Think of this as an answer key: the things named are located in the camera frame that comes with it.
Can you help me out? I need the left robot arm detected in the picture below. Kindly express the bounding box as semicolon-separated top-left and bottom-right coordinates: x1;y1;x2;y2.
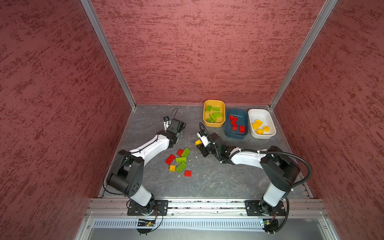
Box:
106;123;186;216

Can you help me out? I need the corner aluminium post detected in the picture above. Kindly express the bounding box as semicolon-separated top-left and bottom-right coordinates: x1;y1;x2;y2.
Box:
81;0;137;111
269;0;338;112

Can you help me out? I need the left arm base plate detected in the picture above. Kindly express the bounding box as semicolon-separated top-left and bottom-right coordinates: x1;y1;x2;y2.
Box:
127;200;169;216

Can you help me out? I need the yellow lego brick underside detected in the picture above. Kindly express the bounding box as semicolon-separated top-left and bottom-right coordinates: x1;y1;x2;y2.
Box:
252;123;260;130

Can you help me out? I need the left corner aluminium post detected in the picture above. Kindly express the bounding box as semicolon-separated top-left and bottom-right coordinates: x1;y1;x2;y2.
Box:
81;0;137;111

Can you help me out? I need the red long lego brick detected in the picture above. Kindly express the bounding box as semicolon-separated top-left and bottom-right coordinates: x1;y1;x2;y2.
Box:
231;117;238;125
165;154;176;166

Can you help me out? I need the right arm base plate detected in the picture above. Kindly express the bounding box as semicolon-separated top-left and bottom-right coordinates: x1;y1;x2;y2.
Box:
244;200;287;217

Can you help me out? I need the yellow lego cube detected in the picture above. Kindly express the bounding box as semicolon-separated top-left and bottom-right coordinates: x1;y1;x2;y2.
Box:
256;129;264;135

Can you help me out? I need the aluminium front rail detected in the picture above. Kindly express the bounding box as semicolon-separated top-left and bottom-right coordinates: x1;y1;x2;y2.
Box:
75;198;339;240

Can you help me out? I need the right corner aluminium post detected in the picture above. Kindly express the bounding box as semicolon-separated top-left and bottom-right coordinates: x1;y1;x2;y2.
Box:
269;0;338;112

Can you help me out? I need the teal plastic bin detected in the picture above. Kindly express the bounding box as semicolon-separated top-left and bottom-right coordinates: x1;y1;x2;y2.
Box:
225;109;249;140

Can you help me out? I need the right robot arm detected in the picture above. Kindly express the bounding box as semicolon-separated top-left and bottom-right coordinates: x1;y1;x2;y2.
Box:
196;130;313;216

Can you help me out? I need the yellow plastic bin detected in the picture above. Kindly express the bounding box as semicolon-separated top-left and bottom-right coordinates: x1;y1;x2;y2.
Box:
203;100;226;128

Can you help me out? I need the white plastic bin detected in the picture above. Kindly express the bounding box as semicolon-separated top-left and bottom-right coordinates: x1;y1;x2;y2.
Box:
248;109;277;140

